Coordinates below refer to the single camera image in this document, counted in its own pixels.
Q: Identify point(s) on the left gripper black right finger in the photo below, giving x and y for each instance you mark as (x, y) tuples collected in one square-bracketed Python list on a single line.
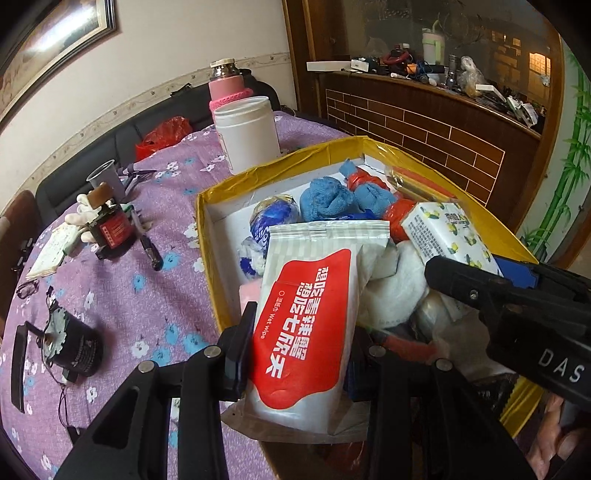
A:
[(376, 375)]

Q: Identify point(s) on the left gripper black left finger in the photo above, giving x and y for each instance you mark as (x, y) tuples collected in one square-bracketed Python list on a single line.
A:
[(215, 374)]

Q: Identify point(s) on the red white wet wipes pack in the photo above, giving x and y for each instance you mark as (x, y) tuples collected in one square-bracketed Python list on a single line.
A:
[(315, 275)]

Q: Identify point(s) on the lemon print wipes pack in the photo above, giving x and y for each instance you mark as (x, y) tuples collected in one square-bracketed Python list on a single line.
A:
[(444, 229)]

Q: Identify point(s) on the blue cloth red bag bundle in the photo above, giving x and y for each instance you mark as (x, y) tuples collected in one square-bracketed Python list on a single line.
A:
[(371, 192)]

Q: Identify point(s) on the red blue cloth pack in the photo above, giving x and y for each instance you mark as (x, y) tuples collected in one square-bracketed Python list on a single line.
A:
[(417, 187)]

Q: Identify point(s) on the pink rose tissue pack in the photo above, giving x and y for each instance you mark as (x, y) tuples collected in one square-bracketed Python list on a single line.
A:
[(249, 292)]

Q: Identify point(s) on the white plastic bag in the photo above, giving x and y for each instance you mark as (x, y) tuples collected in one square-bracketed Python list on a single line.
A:
[(420, 324)]

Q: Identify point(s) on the black pen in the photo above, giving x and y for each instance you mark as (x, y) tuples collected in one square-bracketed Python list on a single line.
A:
[(150, 249)]

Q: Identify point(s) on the purple floral tablecloth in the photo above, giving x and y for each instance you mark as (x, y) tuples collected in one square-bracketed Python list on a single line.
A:
[(164, 316)]

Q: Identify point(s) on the yellow cardboard box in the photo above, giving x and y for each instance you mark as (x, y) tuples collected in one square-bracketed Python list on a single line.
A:
[(222, 213)]

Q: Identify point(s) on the black round motor device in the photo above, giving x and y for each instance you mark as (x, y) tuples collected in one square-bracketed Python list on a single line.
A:
[(70, 344)]

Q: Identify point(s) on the blue white tissue roll pack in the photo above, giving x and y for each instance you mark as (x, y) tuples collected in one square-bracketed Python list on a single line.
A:
[(276, 210)]

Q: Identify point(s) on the red plastic bag ball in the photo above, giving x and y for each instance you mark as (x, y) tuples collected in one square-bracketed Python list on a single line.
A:
[(395, 214)]

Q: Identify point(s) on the black ink bottle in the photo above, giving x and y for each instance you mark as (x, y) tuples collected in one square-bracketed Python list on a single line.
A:
[(111, 228)]

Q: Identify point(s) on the wooden brick pattern counter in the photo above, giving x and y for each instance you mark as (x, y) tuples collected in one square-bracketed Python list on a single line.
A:
[(487, 118)]

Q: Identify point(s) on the blue towel ball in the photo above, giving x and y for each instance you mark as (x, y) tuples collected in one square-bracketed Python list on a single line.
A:
[(327, 198)]

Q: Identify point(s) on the black smartphone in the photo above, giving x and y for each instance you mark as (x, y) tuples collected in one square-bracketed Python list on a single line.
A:
[(20, 345)]

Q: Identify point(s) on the white notebook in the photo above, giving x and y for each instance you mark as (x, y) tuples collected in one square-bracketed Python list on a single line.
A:
[(62, 241)]

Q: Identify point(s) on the white gloves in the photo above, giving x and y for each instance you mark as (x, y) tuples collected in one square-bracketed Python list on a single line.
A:
[(86, 213)]

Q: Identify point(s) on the black eyeglasses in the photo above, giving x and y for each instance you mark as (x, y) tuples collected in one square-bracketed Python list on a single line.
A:
[(27, 289)]

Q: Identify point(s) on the black pliers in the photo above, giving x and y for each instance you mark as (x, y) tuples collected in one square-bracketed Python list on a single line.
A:
[(131, 177)]

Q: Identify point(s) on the clear plastic cup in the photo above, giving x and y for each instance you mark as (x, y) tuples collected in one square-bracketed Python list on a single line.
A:
[(107, 173)]

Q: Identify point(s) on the white plastic jar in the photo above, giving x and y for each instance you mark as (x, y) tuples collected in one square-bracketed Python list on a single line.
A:
[(247, 132)]

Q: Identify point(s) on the black leather sofa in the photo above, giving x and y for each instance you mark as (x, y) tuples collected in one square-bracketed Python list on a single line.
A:
[(58, 191)]

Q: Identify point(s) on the red plastic bag on sofa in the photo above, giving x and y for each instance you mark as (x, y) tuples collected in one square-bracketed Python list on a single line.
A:
[(166, 134)]

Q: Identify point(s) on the brown armchair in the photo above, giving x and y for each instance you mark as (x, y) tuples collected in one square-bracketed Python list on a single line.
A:
[(20, 227)]

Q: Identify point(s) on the pink sleeved thermos bottle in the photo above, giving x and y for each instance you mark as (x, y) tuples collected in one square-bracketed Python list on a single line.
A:
[(226, 84)]

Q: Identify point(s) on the white kettle on counter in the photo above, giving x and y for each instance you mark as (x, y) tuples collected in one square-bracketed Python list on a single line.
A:
[(433, 47)]

